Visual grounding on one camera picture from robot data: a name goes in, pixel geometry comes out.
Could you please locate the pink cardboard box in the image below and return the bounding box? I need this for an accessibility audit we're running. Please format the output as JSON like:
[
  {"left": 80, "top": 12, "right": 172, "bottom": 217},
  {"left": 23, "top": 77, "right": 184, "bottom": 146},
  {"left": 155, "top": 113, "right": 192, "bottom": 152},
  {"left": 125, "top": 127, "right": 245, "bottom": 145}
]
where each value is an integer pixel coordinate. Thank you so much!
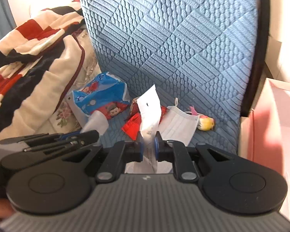
[{"left": 238, "top": 78, "right": 290, "bottom": 220}]

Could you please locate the red white snack wrapper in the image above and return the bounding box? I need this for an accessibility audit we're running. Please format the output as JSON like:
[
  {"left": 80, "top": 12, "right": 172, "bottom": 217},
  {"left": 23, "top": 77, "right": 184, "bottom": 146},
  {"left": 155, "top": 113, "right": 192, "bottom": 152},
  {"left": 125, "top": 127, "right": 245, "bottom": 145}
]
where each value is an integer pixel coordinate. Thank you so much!
[{"left": 121, "top": 95, "right": 168, "bottom": 141}]

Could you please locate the blue quilted chair cover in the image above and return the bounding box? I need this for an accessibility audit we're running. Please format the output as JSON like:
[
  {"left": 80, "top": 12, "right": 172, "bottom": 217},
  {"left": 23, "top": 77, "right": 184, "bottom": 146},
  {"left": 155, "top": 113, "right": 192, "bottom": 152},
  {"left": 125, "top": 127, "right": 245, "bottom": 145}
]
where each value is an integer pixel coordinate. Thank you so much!
[{"left": 81, "top": 0, "right": 258, "bottom": 154}]

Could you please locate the red black cream blanket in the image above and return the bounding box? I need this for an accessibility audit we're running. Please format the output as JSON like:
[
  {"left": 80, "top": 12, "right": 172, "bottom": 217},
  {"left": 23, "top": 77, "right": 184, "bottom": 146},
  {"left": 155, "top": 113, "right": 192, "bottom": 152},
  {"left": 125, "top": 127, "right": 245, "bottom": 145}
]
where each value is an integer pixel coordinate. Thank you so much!
[{"left": 0, "top": 0, "right": 85, "bottom": 140}]

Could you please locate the bagged beige powder puff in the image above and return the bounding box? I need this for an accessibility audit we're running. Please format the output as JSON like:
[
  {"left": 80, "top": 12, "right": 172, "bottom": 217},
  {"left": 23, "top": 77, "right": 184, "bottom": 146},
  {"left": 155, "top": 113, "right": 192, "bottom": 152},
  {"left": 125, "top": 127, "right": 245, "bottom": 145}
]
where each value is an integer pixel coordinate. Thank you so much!
[{"left": 125, "top": 85, "right": 172, "bottom": 174}]

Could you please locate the floral sofa cover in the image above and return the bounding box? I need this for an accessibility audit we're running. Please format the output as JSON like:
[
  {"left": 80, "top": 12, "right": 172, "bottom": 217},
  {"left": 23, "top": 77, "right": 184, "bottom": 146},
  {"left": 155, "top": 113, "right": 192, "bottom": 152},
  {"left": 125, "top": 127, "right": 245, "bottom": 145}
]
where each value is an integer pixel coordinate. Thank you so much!
[{"left": 35, "top": 28, "right": 101, "bottom": 134}]

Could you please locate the yellow bird toy pink feather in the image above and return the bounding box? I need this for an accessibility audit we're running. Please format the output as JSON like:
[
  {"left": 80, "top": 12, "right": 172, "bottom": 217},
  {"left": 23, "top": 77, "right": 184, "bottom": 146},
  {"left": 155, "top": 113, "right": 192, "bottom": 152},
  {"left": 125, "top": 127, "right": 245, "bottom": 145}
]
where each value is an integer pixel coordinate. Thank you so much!
[{"left": 190, "top": 106, "right": 215, "bottom": 131}]

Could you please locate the person's left hand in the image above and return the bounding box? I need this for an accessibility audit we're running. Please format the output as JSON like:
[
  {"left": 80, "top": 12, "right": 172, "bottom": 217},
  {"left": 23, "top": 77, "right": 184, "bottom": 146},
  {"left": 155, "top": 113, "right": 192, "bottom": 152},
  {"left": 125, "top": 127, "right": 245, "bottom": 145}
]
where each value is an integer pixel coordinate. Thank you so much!
[{"left": 0, "top": 199, "right": 15, "bottom": 222}]

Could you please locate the black chair frame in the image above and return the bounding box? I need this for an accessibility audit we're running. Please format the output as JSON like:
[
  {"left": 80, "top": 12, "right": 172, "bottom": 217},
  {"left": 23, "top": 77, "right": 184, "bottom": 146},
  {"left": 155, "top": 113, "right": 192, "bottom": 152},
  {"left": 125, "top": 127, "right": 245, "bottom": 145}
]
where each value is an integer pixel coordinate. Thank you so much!
[{"left": 241, "top": 0, "right": 270, "bottom": 117}]

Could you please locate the blue red plastic package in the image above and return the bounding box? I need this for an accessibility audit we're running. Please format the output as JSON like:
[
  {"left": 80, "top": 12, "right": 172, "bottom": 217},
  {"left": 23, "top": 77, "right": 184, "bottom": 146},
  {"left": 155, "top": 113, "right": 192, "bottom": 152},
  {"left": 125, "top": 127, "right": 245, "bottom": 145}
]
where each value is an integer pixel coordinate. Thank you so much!
[{"left": 66, "top": 72, "right": 130, "bottom": 127}]

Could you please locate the white face mask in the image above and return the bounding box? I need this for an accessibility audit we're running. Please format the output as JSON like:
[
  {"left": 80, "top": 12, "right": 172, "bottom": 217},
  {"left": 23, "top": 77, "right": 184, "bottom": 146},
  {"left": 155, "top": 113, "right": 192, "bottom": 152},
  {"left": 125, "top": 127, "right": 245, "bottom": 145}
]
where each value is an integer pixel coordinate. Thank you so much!
[{"left": 158, "top": 97, "right": 200, "bottom": 146}]

